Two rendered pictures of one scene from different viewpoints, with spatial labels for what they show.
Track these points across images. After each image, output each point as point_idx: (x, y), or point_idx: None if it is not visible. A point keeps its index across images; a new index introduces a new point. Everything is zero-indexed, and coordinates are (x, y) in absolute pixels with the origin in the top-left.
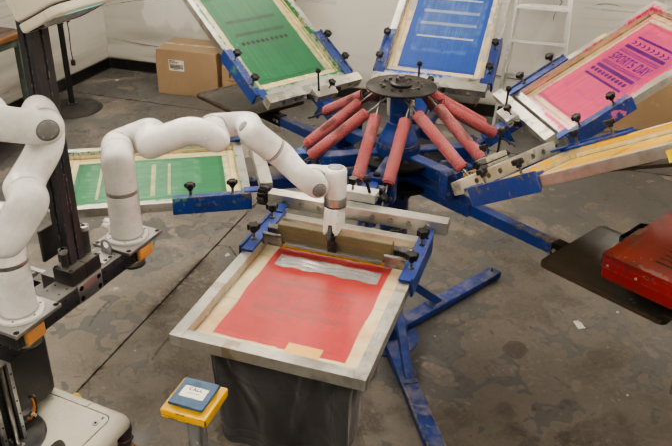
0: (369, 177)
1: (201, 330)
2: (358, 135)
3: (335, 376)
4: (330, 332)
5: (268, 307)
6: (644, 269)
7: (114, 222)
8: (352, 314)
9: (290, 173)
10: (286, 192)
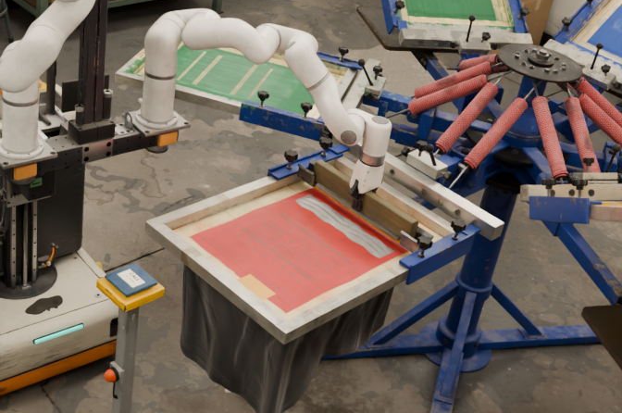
0: (454, 151)
1: (180, 231)
2: (487, 105)
3: (263, 318)
4: (295, 281)
5: (256, 236)
6: None
7: (144, 100)
8: (330, 275)
9: (322, 109)
10: None
